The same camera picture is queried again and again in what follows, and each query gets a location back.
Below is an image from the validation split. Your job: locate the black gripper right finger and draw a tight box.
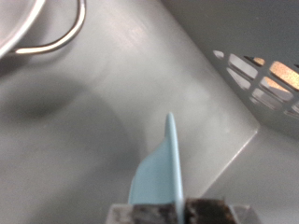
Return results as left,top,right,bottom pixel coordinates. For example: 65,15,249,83
183,197,261,224

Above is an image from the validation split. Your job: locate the light blue plate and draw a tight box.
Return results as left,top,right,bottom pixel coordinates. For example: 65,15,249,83
128,111,185,207

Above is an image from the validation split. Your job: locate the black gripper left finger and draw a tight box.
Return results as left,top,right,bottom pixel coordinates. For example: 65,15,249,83
107,201,183,224

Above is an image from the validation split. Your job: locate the stainless steel cup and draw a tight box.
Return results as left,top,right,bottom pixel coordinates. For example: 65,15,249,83
0,0,87,60

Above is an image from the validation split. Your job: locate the grey plastic crate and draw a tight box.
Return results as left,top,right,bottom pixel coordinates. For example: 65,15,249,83
0,0,299,224

